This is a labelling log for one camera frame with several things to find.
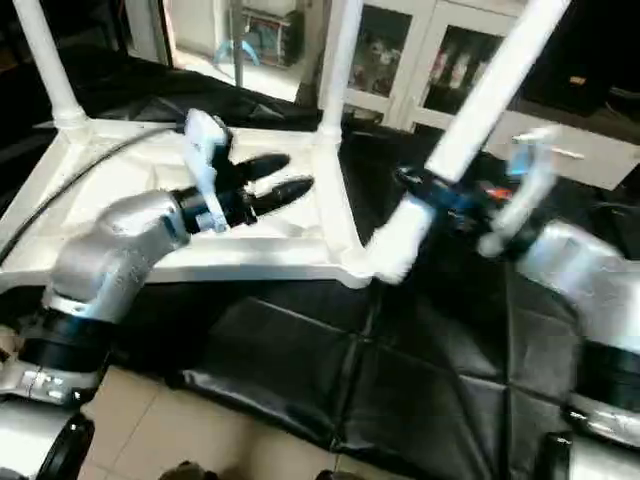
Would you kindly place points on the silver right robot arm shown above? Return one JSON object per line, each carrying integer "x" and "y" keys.
{"x": 590, "y": 290}

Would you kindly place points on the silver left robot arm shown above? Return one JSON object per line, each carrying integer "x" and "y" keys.
{"x": 110, "y": 260}

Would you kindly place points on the white drawer unit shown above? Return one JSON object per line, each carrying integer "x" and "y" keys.
{"x": 570, "y": 150}

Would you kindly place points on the white glass-door cabinet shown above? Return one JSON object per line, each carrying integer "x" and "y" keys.
{"x": 400, "y": 60}

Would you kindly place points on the teal storage box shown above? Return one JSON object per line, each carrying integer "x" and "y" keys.
{"x": 262, "y": 35}

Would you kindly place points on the white plastic table top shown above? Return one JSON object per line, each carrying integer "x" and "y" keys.
{"x": 100, "y": 220}

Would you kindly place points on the black box yellow label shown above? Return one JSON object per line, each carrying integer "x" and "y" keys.
{"x": 590, "y": 60}

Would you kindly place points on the black work mat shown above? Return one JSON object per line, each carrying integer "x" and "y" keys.
{"x": 350, "y": 380}

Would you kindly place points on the dark grey robot foot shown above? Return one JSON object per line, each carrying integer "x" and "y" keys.
{"x": 185, "y": 471}

